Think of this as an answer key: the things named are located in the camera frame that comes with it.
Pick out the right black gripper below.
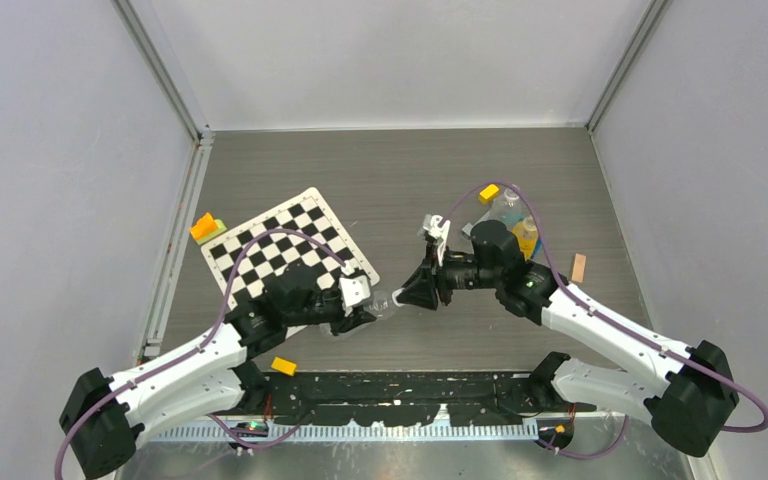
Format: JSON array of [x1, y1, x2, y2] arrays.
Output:
[[398, 242, 501, 311]]

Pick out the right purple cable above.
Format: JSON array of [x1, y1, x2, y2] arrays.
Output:
[[442, 182, 768, 462]]

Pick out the yellow juice bottle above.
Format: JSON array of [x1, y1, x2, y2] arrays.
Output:
[[512, 215, 541, 259]]

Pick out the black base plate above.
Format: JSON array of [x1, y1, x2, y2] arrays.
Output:
[[224, 371, 596, 427]]

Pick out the tan wooden block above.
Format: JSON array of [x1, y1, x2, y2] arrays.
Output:
[[570, 253, 587, 284]]

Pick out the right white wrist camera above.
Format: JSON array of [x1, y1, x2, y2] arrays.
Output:
[[422, 214, 451, 266]]

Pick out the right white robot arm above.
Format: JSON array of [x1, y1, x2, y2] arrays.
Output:
[[394, 220, 739, 457]]

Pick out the black white chessboard mat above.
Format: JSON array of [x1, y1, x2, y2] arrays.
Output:
[[200, 186, 381, 342]]

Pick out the grey slotted cable duct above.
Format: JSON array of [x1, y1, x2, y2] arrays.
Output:
[[154, 419, 539, 443]]

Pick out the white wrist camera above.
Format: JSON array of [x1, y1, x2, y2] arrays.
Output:
[[422, 214, 451, 266], [338, 266, 372, 310]]

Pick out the yellow block near base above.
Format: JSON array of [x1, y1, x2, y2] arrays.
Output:
[[270, 356, 298, 377]]

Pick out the orange green block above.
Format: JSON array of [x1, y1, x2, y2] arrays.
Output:
[[189, 212, 227, 245]]

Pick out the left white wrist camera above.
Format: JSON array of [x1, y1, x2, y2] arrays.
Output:
[[338, 266, 372, 310]]

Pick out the clear plastic bottle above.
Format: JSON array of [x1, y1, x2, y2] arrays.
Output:
[[488, 188, 526, 230]]

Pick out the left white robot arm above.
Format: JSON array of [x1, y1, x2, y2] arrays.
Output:
[[59, 261, 377, 479]]

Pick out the clear bottle blue cap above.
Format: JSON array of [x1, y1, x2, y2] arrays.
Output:
[[319, 290, 402, 341]]

